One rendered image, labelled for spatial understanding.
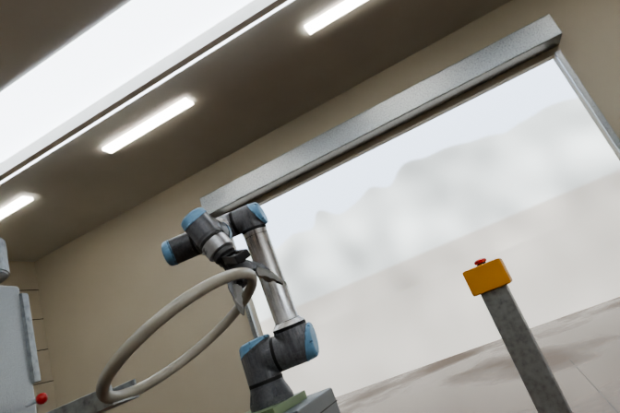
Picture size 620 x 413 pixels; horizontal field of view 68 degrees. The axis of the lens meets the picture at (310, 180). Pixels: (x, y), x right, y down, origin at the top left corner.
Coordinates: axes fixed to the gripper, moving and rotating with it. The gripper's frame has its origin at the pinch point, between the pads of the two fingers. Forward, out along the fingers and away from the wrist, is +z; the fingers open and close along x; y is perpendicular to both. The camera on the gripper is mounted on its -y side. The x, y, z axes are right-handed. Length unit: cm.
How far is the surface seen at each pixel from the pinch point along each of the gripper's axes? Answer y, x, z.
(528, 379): -2, -43, 67
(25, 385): 31, 62, -31
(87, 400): 9, 50, -10
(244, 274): -16.1, 5.4, -4.7
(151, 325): -23.1, 31.1, -5.4
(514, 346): -4, -47, 58
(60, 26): 126, -60, -307
